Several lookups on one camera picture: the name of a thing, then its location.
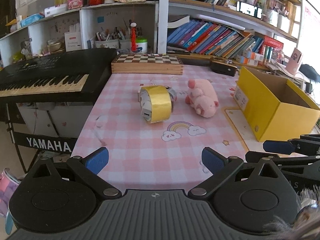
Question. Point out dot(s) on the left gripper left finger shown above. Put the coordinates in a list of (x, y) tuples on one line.
[(86, 171)]

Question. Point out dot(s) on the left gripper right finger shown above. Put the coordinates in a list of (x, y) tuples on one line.
[(222, 170)]

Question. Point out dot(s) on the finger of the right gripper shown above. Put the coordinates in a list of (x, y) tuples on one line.
[(300, 146), (295, 166)]

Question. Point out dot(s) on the pink plush pig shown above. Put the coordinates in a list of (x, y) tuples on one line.
[(202, 97)]

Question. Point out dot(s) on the gold tape roll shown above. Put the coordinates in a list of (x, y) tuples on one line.
[(160, 100)]

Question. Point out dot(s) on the white charger cube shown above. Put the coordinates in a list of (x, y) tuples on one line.
[(146, 109)]

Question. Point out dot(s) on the yellow cardboard box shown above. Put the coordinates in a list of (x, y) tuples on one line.
[(274, 107)]

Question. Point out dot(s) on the black cap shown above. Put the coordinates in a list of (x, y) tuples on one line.
[(310, 72)]

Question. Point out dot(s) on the pink checkered tablecloth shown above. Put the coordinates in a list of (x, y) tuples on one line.
[(167, 154)]

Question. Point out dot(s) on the pink cup holder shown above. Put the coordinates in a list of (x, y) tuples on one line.
[(294, 62)]

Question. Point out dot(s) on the black Yamaha keyboard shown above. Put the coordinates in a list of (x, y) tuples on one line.
[(74, 76)]

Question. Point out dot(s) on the black brown device case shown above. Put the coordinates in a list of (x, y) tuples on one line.
[(222, 66)]

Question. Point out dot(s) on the orange white medicine box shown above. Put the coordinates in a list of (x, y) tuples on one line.
[(251, 55)]

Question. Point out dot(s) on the wooden chess board box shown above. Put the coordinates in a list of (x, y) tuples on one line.
[(147, 64)]

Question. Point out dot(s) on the red tassel ornament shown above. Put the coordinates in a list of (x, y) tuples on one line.
[(133, 37)]

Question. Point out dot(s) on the white green lidded jar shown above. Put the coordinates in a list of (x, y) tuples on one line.
[(141, 45)]

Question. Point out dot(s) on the white bookshelf unit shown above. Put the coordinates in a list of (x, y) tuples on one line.
[(152, 17)]

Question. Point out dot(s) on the phone on shelf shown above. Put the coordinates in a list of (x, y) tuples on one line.
[(249, 9)]

